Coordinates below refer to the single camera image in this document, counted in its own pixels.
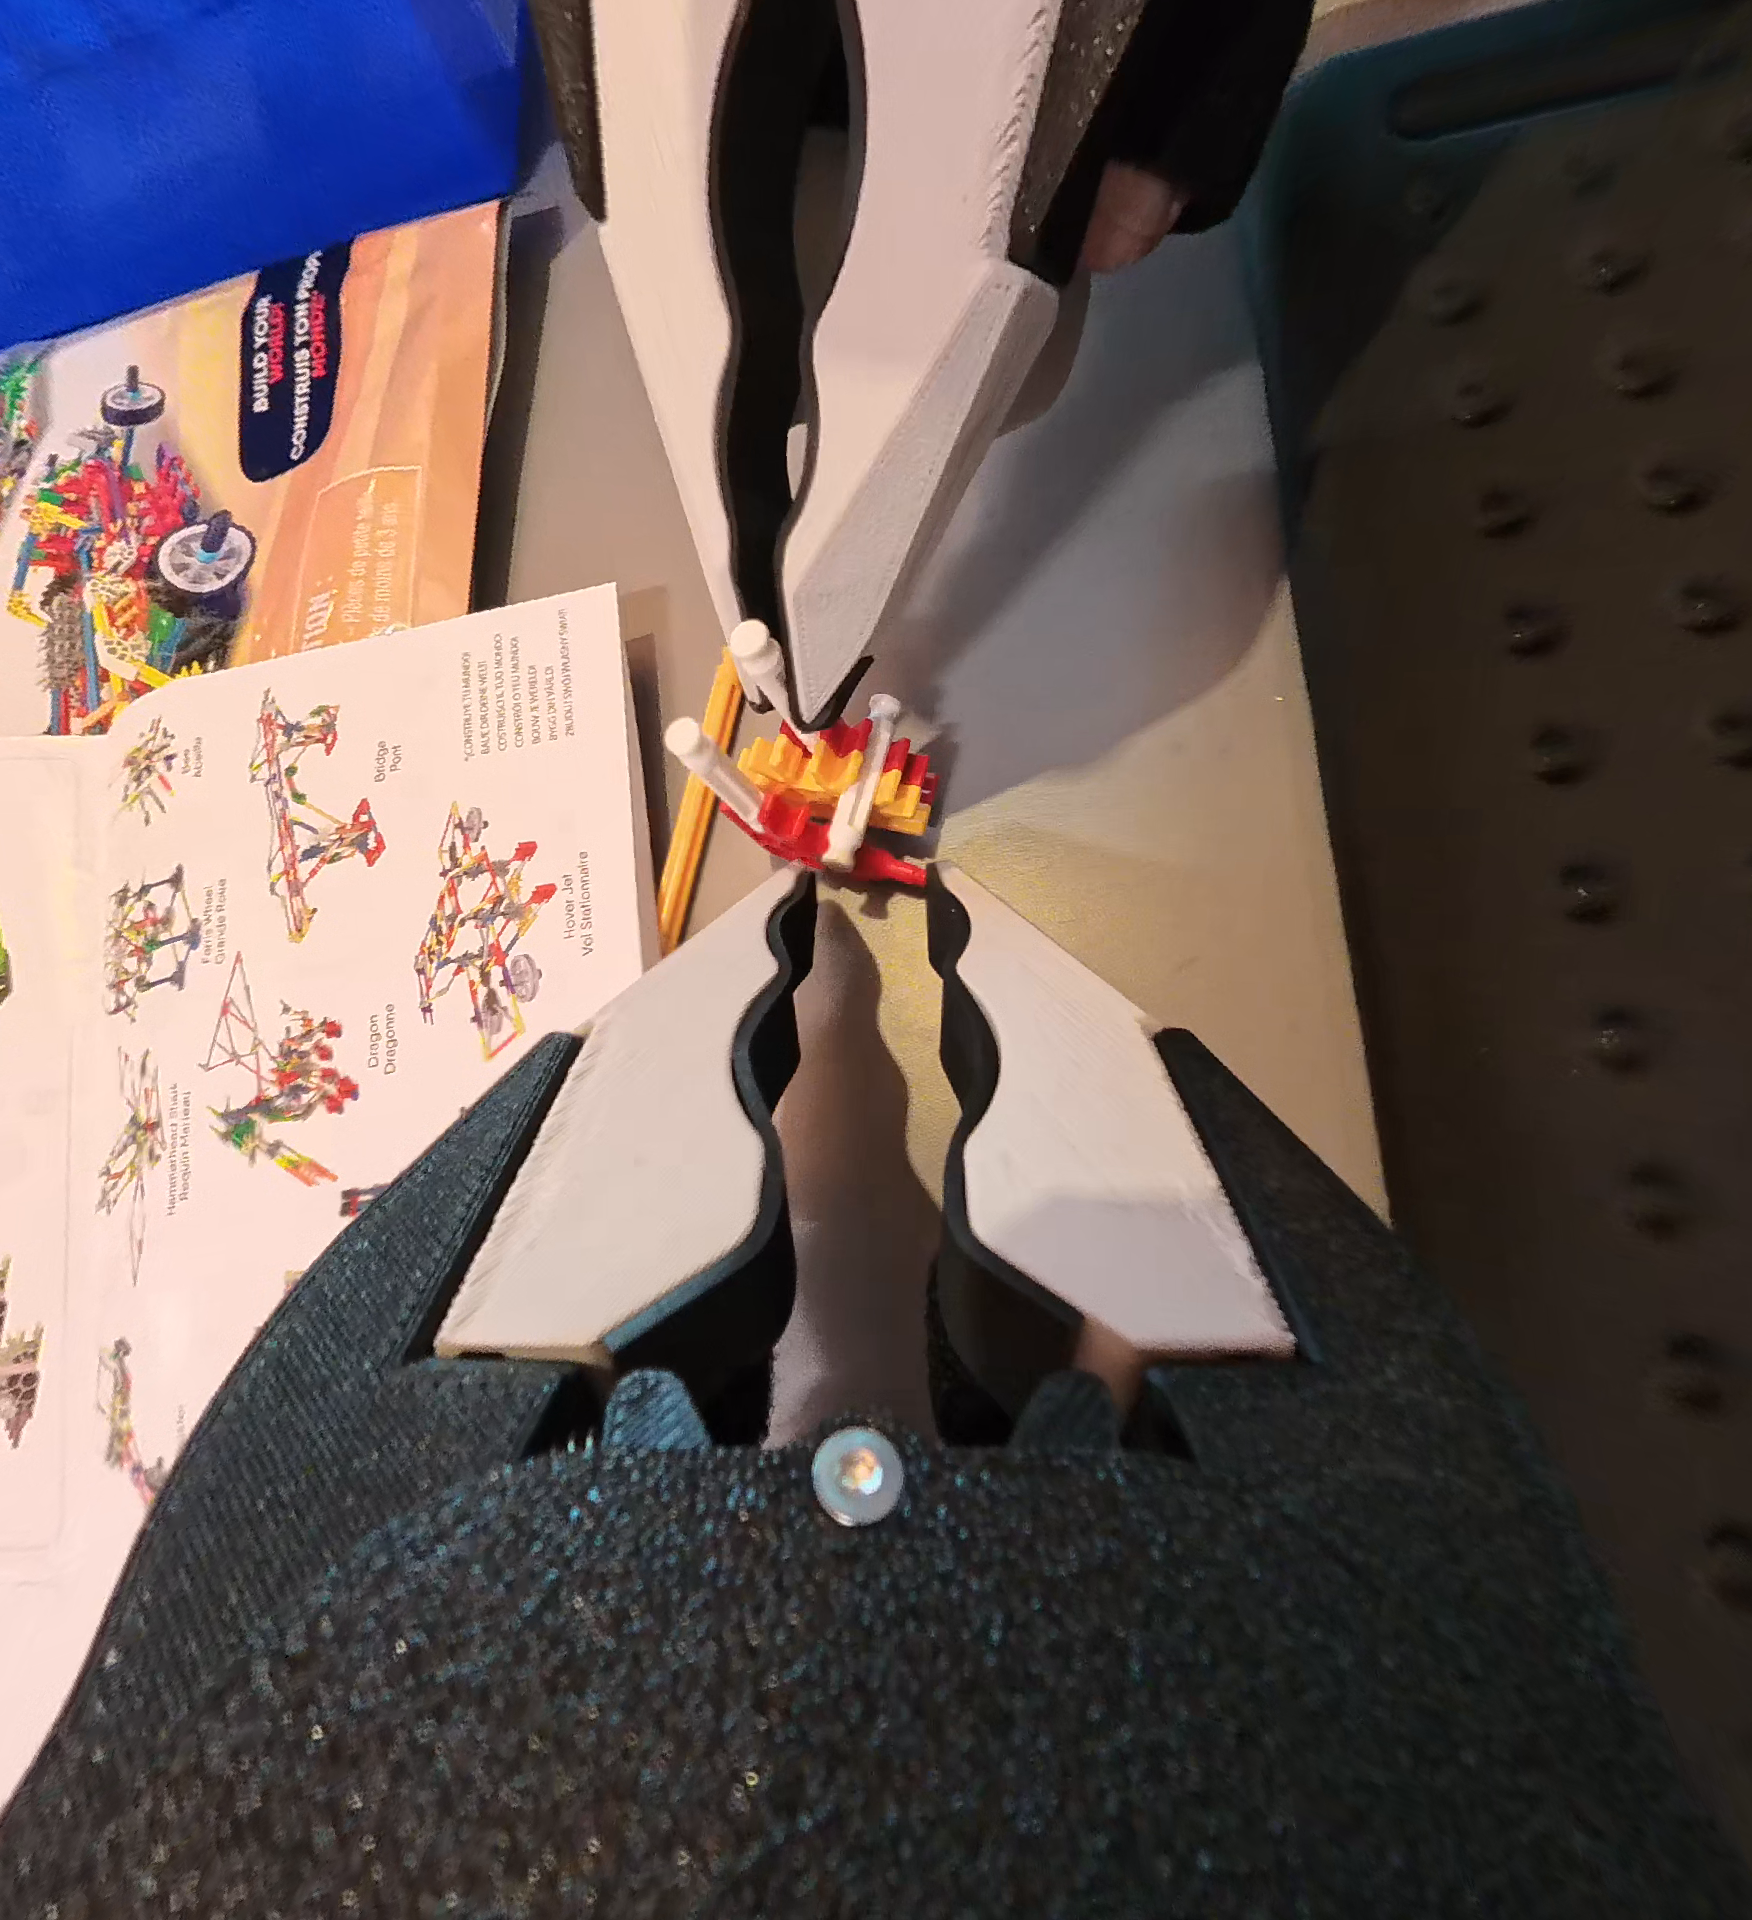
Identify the white printed instruction booklet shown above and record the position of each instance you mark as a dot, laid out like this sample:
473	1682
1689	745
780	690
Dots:
216	1350

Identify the black dotted mat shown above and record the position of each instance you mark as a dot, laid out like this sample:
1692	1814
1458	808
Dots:
1596	899

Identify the blue plastic bin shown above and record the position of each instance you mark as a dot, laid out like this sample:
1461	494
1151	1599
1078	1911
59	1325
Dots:
141	149

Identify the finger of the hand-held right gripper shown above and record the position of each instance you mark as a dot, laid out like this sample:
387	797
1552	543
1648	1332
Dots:
659	224
935	301

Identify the orange printed toy box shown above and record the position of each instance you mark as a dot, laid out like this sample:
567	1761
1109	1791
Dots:
395	420

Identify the person's right hand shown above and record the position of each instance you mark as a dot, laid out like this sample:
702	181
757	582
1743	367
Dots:
1132	224

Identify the yellow toy rod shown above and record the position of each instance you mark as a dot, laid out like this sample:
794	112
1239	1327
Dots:
697	840

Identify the red yellow connector assembly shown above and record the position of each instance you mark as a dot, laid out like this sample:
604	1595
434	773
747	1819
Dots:
786	765

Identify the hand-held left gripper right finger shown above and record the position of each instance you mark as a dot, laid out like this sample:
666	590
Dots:
1116	1184

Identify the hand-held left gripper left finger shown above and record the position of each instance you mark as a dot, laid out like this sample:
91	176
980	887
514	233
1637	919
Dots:
621	1184

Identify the red toy rod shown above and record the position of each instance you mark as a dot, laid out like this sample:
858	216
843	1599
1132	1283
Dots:
903	867

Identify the white toy rod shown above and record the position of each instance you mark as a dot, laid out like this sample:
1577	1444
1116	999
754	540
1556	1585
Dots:
684	742
862	795
753	648

